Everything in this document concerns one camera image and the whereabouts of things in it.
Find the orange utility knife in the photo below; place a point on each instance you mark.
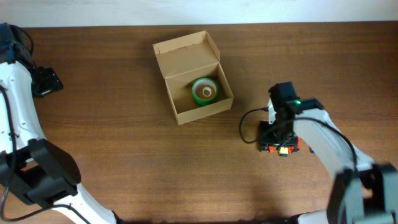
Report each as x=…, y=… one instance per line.
x=294, y=145

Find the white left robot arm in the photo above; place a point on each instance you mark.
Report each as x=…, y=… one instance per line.
x=37, y=176

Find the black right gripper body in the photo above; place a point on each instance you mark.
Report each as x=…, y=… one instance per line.
x=274, y=134

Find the brown cardboard box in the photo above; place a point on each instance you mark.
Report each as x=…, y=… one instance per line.
x=182, y=61

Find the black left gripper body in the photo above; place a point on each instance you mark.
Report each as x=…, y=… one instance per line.
x=45, y=83

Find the yellow highlighter pen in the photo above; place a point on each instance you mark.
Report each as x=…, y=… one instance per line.
x=283, y=151

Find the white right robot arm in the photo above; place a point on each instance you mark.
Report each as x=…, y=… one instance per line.
x=363, y=190

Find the green tape roll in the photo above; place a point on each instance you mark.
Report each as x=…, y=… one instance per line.
x=202, y=81

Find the yellow tape roll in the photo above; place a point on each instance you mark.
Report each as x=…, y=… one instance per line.
x=205, y=92

